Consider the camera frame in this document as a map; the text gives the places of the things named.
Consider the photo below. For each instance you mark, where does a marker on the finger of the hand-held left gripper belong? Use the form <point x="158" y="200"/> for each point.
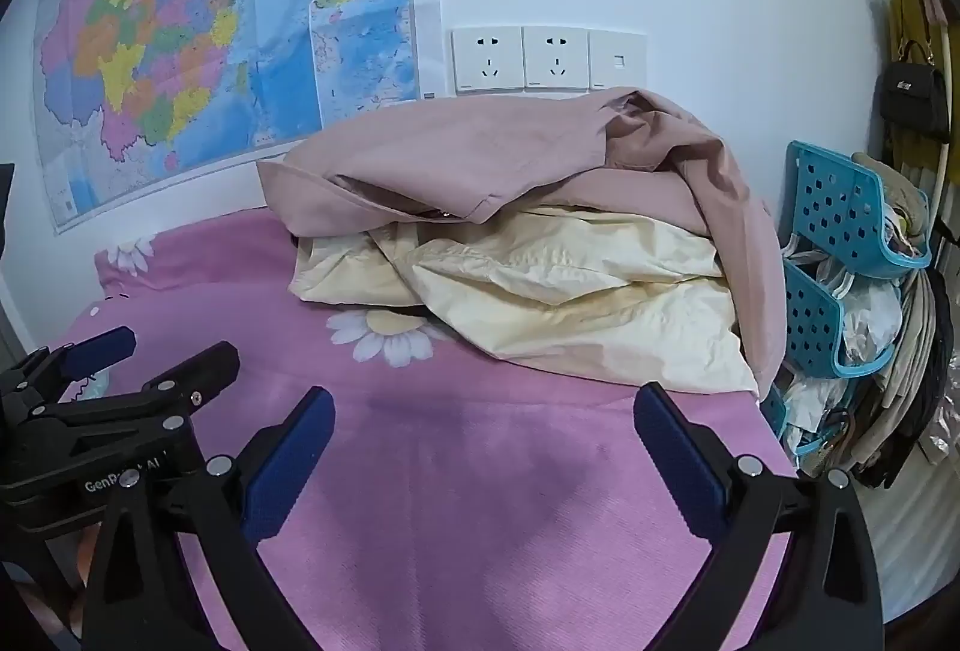
<point x="97" y="347"/>
<point x="199" y="370"/>

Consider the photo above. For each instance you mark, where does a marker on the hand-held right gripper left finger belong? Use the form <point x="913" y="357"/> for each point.
<point x="289" y="463"/>

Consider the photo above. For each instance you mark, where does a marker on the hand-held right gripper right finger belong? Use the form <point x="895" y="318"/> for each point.
<point x="675" y="463"/>

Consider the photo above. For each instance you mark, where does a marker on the pink coat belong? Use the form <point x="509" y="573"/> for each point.
<point x="465" y="156"/>

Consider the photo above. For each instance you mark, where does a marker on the blue plastic basket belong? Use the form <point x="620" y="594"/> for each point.
<point x="825" y="201"/>
<point x="810" y="321"/>
<point x="776" y="418"/>

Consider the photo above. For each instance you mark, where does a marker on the pink floral bed sheet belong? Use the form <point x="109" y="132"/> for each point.
<point x="465" y="471"/>

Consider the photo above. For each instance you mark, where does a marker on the cream coat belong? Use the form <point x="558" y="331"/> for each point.
<point x="562" y="276"/>

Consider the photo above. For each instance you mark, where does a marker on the white plastic bag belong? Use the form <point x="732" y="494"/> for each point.
<point x="870" y="321"/>

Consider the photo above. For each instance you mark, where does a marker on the pile of beige bags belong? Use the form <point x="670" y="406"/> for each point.
<point x="911" y="381"/>

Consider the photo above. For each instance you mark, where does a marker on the black handbag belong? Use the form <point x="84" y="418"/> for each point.
<point x="911" y="92"/>

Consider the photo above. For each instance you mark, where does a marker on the colourful wall map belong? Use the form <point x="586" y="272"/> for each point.
<point x="187" y="21"/>

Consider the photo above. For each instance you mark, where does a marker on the white wall socket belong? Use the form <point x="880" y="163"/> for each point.
<point x="487" y="58"/>
<point x="555" y="58"/>

